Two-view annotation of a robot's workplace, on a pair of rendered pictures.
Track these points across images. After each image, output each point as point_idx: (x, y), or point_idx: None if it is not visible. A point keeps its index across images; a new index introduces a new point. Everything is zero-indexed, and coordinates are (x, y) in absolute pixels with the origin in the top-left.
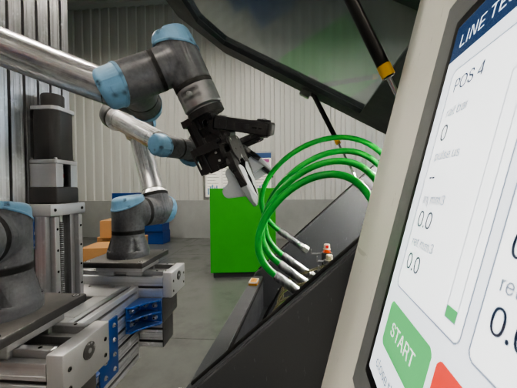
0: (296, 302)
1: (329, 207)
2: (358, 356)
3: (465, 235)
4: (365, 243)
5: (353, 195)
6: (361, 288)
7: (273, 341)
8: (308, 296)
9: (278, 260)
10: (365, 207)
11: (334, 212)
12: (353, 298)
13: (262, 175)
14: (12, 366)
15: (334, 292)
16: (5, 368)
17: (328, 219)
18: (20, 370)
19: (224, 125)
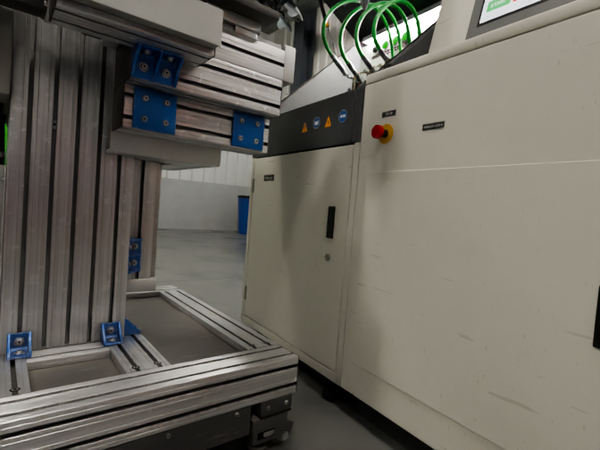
0: (414, 44)
1: (318, 75)
2: (468, 31)
3: None
4: (446, 17)
5: (333, 70)
6: (453, 26)
7: (405, 61)
8: (419, 43)
9: (363, 54)
10: (339, 81)
11: (320, 79)
12: (445, 35)
13: (283, 27)
14: (263, 45)
15: (426, 43)
16: (257, 45)
17: (316, 84)
18: (268, 50)
19: None
